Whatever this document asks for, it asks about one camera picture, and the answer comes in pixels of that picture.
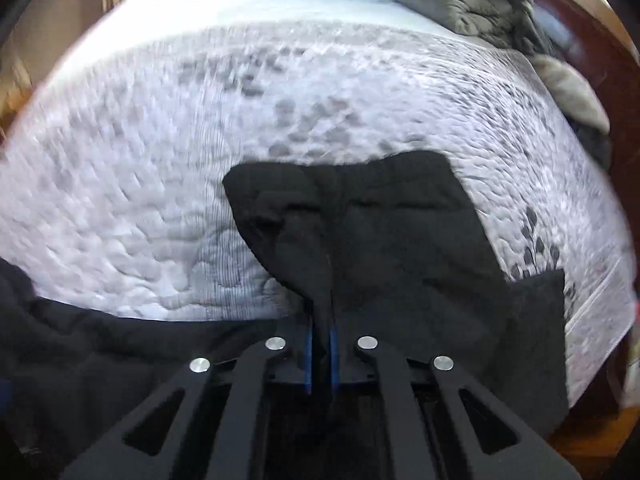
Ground black pants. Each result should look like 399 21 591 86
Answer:
1 152 568 474

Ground white grey leaf quilt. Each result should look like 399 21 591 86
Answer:
1 0 636 401

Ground beige crumpled blanket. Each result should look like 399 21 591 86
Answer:
528 54 611 136

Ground dark wooden headboard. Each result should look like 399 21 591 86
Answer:
514 0 640 212

